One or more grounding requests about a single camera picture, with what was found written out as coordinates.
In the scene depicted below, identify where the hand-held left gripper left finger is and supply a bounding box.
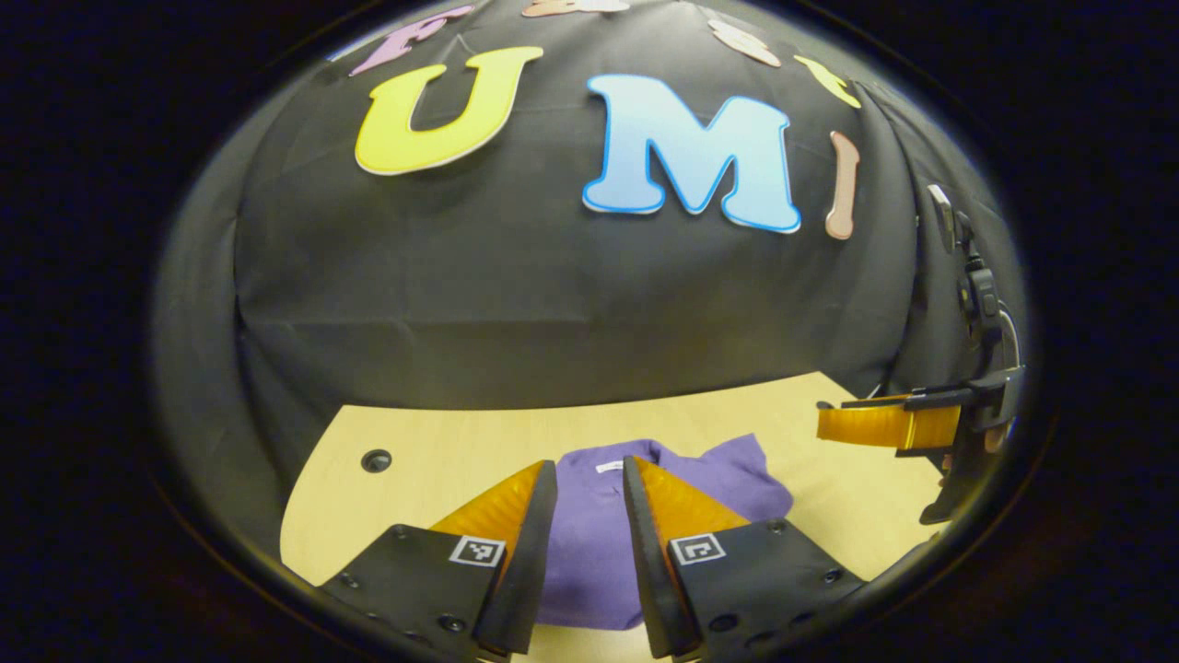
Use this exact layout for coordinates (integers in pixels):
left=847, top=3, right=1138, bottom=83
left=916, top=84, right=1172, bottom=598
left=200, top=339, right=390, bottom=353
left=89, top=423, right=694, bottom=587
left=318, top=460, right=559, bottom=659

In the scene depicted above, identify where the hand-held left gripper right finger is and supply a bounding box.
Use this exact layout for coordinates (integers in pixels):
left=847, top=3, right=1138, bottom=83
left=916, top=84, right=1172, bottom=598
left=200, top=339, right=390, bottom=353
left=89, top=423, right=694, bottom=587
left=622, top=455, right=867, bottom=659

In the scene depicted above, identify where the purple ribbed button cardigan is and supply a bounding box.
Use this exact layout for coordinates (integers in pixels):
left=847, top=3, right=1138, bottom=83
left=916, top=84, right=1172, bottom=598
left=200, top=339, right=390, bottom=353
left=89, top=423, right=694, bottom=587
left=539, top=437, right=795, bottom=632

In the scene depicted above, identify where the black backdrop cloth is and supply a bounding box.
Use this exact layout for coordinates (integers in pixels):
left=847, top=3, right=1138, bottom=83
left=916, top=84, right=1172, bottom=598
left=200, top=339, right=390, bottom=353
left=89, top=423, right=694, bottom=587
left=152, top=0, right=1028, bottom=553

